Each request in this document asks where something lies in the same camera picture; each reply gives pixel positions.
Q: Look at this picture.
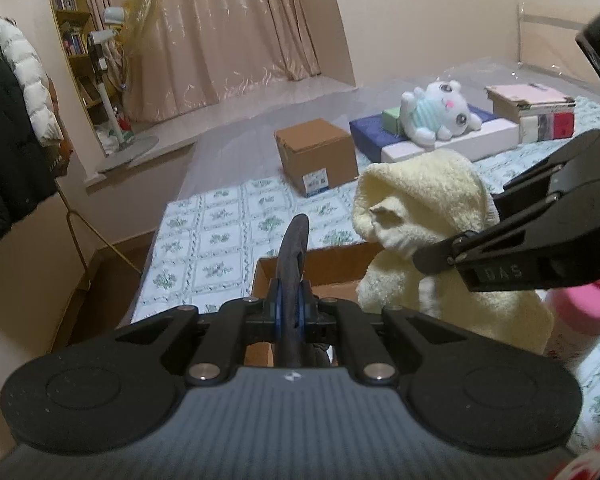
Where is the pink lidded tumbler cup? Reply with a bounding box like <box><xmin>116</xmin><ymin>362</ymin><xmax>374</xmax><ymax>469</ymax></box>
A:
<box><xmin>542</xmin><ymin>280</ymin><xmax>600</xmax><ymax>367</ymax></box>

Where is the cardboard tray box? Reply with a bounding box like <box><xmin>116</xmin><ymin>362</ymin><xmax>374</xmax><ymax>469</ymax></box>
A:
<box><xmin>244</xmin><ymin>242</ymin><xmax>382</xmax><ymax>367</ymax></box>

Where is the flat white and blue box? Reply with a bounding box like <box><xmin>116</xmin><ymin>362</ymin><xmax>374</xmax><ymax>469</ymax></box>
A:
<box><xmin>350</xmin><ymin>104</ymin><xmax>520</xmax><ymax>164</ymax></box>

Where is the brown coat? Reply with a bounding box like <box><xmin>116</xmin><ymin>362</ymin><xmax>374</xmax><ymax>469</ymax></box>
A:
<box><xmin>49</xmin><ymin>95</ymin><xmax>75</xmax><ymax>177</ymax></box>

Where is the pale yellow towel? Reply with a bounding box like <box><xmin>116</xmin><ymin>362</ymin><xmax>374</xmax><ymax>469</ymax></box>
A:
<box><xmin>352</xmin><ymin>149</ymin><xmax>556</xmax><ymax>357</ymax></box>

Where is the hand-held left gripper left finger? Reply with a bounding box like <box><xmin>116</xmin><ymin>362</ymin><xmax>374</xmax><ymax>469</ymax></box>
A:
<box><xmin>114</xmin><ymin>280</ymin><xmax>282</xmax><ymax>387</ymax></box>

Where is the white plush toy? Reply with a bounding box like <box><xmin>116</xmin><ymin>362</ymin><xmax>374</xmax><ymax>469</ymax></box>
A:
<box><xmin>399</xmin><ymin>80</ymin><xmax>484</xmax><ymax>147</ymax></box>

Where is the floral tablecloth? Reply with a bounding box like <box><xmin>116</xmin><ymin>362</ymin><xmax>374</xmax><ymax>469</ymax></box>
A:
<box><xmin>130</xmin><ymin>95</ymin><xmax>600</xmax><ymax>461</ymax></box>

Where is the beige curtain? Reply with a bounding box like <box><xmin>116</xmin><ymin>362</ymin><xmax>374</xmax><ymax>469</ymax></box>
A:
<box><xmin>77</xmin><ymin>0</ymin><xmax>355</xmax><ymax>124</ymax></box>

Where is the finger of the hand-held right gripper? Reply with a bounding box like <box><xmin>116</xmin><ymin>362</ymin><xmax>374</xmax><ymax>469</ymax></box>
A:
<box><xmin>491</xmin><ymin>128</ymin><xmax>600</xmax><ymax>222</ymax></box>
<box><xmin>412</xmin><ymin>194</ymin><xmax>557</xmax><ymax>277</ymax></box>

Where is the purple velvet scrunchie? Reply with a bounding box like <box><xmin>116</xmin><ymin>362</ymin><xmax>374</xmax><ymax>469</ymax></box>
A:
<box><xmin>271</xmin><ymin>213</ymin><xmax>332</xmax><ymax>367</ymax></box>

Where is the red patterned clothing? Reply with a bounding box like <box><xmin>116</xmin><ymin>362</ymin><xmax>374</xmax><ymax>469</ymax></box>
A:
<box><xmin>555</xmin><ymin>440</ymin><xmax>600</xmax><ymax>480</ymax></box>

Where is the small closed cardboard box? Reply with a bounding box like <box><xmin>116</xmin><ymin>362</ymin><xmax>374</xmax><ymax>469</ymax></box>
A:
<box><xmin>274</xmin><ymin>119</ymin><xmax>359</xmax><ymax>199</ymax></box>

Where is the small green box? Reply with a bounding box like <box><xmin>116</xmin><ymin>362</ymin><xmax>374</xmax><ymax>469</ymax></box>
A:
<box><xmin>382</xmin><ymin>107</ymin><xmax>406</xmax><ymax>136</ymax></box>

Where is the stack of books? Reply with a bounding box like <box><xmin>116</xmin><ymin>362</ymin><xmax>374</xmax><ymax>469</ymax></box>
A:
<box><xmin>517</xmin><ymin>109</ymin><xmax>576</xmax><ymax>142</ymax></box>

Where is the white standing fan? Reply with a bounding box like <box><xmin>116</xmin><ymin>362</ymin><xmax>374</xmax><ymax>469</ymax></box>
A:
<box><xmin>87</xmin><ymin>0</ymin><xmax>164</xmax><ymax>174</ymax></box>

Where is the wooden bookshelf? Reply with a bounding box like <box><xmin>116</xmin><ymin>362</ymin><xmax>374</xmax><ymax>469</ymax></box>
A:
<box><xmin>42</xmin><ymin>0</ymin><xmax>112</xmax><ymax>152</ymax></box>

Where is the black puffer jacket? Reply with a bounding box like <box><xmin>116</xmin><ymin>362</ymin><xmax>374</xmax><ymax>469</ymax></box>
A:
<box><xmin>0</xmin><ymin>25</ymin><xmax>59</xmax><ymax>272</ymax></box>

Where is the white puffer jacket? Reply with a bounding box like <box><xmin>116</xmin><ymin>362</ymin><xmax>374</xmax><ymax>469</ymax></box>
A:
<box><xmin>0</xmin><ymin>16</ymin><xmax>65</xmax><ymax>144</ymax></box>

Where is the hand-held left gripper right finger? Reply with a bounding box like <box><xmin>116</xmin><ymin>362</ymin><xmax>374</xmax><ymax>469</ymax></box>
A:
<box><xmin>298</xmin><ymin>280</ymin><xmax>448</xmax><ymax>387</ymax></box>

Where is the pale bed frame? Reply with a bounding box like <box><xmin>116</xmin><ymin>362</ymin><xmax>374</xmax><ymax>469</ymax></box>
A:
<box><xmin>517</xmin><ymin>2</ymin><xmax>589</xmax><ymax>69</ymax></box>

